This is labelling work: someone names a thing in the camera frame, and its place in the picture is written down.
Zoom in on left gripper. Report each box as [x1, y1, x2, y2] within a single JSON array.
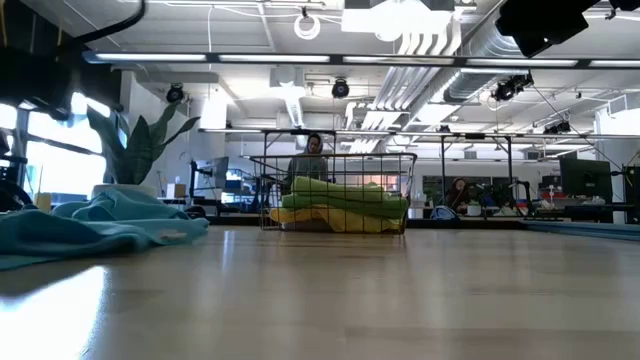
[[0, 44, 84, 121]]

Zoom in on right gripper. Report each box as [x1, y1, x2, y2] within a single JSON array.
[[494, 0, 601, 59]]

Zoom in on copper wire basket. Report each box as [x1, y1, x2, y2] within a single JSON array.
[[248, 152, 419, 235]]

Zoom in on green microfiber towel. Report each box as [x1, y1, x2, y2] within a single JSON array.
[[290, 175, 396, 204]]

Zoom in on yellow microfiber towel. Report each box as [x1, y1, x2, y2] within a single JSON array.
[[269, 204, 404, 234]]

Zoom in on monitor on black arm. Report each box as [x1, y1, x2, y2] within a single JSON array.
[[193, 156, 230, 190]]

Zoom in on bright window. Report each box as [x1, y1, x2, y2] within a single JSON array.
[[0, 92, 114, 201]]

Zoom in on black ceiling device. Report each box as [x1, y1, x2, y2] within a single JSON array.
[[543, 119, 572, 135]]

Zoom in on potted snake plant white pot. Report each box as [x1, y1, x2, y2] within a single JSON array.
[[85, 102, 201, 200]]

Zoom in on dark computer monitor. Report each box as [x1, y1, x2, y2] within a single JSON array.
[[558, 157, 614, 204]]

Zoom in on dark office desk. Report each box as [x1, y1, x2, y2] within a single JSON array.
[[497, 197, 640, 224]]

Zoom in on person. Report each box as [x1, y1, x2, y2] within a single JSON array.
[[284, 132, 331, 184], [446, 177, 471, 211]]

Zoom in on black equipment box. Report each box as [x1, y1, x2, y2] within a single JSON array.
[[623, 164, 640, 224]]

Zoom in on blue and white helmet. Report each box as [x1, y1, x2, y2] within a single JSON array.
[[429, 204, 457, 222]]

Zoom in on long ceiling light bar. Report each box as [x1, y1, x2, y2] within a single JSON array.
[[82, 49, 640, 70]]

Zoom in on silver ventilation duct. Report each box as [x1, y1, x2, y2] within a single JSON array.
[[442, 0, 549, 104]]

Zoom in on black ceiling camera cluster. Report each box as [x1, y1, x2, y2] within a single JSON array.
[[491, 72, 535, 103]]

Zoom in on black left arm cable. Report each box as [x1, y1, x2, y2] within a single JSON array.
[[74, 0, 147, 46]]

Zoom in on white hanging ring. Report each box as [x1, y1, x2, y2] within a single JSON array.
[[292, 12, 322, 41]]

